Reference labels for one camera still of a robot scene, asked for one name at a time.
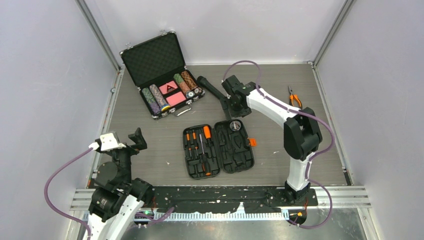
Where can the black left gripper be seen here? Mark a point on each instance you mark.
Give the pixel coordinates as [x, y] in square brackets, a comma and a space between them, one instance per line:
[138, 138]

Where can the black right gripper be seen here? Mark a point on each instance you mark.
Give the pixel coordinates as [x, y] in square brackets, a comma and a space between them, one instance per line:
[225, 103]

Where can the round tape measure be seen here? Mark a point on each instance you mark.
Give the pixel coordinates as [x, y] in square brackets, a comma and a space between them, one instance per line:
[235, 125]

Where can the long black orange screwdriver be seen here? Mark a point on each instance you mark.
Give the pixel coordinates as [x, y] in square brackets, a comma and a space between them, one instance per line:
[207, 133]

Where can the small black orange screwdriver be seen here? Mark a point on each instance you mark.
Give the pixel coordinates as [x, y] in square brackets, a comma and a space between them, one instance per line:
[195, 143]
[189, 145]

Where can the orange case latch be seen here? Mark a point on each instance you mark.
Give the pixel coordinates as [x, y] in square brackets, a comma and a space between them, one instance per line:
[252, 142]

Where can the black plastic tool case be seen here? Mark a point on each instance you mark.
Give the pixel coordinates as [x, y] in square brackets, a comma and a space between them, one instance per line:
[228, 151]

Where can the orange handled pliers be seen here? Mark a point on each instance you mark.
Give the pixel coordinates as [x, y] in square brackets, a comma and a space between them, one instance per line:
[294, 100]

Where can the black orange medium screwdriver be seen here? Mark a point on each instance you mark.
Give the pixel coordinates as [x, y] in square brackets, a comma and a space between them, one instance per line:
[203, 159]

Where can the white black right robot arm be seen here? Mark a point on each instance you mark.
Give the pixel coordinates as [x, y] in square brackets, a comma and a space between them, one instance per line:
[301, 133]

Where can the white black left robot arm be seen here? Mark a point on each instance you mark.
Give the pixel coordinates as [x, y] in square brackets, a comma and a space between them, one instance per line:
[118, 196]

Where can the black orange flashlight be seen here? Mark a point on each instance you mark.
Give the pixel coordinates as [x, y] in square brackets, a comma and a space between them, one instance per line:
[204, 83]

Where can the pink card deck lower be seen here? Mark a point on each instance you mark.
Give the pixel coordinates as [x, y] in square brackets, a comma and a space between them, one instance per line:
[176, 98]

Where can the pink card deck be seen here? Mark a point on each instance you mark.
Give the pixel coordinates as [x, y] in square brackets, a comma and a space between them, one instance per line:
[169, 87]
[176, 98]

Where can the pink card deck upper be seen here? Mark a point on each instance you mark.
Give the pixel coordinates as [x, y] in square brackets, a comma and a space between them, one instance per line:
[169, 87]

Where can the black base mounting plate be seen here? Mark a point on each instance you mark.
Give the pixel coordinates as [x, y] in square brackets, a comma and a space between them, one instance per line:
[226, 199]

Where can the black poker chip case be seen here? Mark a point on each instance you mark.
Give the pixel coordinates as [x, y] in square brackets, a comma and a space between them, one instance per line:
[155, 62]

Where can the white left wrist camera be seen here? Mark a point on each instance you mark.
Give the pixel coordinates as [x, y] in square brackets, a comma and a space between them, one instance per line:
[107, 142]

